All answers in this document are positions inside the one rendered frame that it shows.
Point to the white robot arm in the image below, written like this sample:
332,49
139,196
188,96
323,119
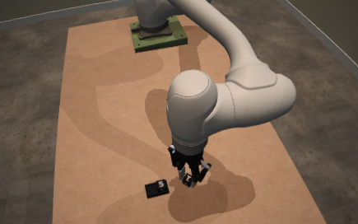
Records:
252,93

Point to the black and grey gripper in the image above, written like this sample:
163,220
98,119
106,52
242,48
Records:
179,158

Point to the black cube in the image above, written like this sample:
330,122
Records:
187,180
161,185

